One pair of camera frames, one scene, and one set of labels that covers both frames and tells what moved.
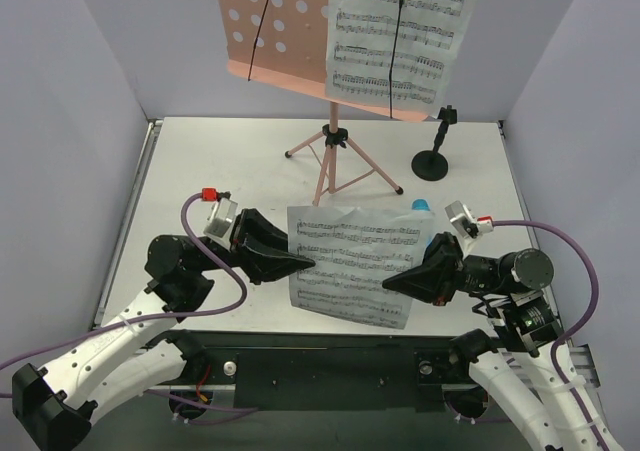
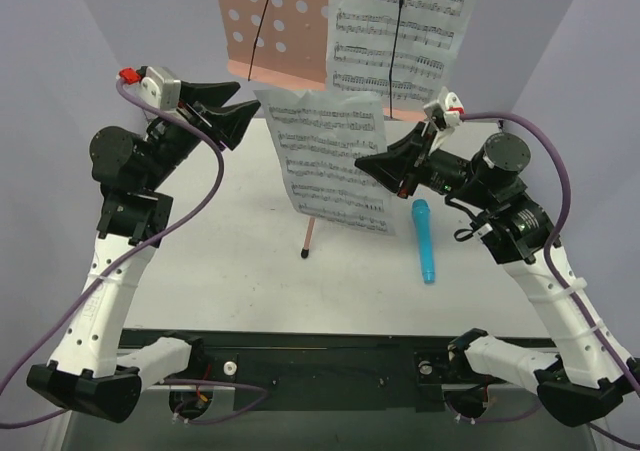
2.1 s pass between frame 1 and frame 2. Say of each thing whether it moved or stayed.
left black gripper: moved
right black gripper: moved
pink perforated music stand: stayed
